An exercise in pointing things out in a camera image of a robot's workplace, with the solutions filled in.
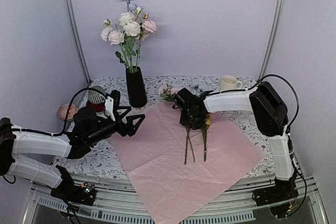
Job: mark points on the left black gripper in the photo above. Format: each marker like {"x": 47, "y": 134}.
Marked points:
{"x": 130, "y": 130}

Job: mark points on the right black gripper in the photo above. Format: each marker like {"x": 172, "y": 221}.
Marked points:
{"x": 185, "y": 122}

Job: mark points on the pink carnation flower stem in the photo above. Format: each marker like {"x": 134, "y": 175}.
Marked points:
{"x": 169, "y": 94}

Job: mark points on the cream ribbon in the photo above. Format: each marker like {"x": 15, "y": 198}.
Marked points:
{"x": 243, "y": 116}

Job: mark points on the pink tissue wrapping paper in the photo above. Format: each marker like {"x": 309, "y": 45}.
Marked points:
{"x": 153, "y": 160}

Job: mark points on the pale pink rose stem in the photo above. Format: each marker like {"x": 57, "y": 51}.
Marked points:
{"x": 114, "y": 36}

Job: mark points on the white rose flower stem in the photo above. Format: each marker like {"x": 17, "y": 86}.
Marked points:
{"x": 129, "y": 52}

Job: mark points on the double pink rose stem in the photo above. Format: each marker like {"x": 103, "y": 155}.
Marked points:
{"x": 147, "y": 27}

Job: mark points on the blue hydrangea flower stem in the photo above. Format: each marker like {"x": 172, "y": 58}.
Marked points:
{"x": 131, "y": 7}

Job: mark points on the yellow small flower sprig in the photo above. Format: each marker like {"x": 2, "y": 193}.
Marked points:
{"x": 206, "y": 124}

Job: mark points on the light blue rose stem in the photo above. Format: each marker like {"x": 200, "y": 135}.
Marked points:
{"x": 196, "y": 89}

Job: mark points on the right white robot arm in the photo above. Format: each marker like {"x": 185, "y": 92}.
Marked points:
{"x": 270, "y": 113}

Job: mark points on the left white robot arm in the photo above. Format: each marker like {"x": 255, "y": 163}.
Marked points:
{"x": 89, "y": 129}

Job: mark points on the tall black vase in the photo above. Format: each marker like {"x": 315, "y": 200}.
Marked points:
{"x": 135, "y": 87}

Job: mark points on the red round saucer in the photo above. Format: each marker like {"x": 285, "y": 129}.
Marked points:
{"x": 97, "y": 107}

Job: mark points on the striped black white cup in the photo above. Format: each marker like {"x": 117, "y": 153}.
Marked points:
{"x": 96, "y": 95}

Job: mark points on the cream ceramic mug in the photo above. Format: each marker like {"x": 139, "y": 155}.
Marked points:
{"x": 229, "y": 83}

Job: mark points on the floral patterned table mat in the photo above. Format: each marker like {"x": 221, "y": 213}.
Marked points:
{"x": 102, "y": 162}

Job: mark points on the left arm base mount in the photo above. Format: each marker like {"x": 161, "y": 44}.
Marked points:
{"x": 69, "y": 192}

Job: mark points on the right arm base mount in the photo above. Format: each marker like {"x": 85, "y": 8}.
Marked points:
{"x": 272, "y": 195}

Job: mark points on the left aluminium frame post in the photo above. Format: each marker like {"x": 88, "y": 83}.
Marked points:
{"x": 76, "y": 38}

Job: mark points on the aluminium frame post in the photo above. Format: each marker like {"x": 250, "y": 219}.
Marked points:
{"x": 76, "y": 38}
{"x": 272, "y": 38}

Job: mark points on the right aluminium frame post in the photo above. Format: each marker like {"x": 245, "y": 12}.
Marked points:
{"x": 272, "y": 38}

